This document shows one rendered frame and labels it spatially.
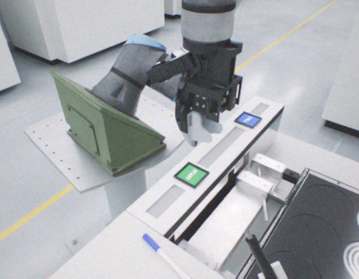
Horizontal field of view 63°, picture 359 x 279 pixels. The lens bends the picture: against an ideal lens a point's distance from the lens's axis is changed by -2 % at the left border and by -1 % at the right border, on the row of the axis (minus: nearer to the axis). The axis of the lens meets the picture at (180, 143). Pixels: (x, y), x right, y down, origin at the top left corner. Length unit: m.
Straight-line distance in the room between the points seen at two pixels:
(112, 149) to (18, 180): 1.49
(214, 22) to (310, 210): 0.46
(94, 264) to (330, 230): 0.46
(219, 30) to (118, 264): 0.38
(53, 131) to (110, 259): 0.64
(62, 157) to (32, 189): 1.18
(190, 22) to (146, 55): 0.48
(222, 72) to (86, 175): 0.55
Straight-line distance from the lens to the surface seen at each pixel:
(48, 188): 2.10
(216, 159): 0.69
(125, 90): 0.89
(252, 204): 0.71
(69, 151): 0.98
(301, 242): 0.65
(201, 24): 0.42
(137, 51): 0.90
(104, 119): 0.75
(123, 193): 1.10
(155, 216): 0.57
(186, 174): 0.64
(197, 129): 0.52
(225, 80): 0.45
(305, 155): 0.98
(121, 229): 0.56
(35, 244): 1.84
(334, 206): 0.74
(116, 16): 3.88
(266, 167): 0.77
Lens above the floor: 1.41
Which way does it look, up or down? 39 degrees down
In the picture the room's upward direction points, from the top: straight up
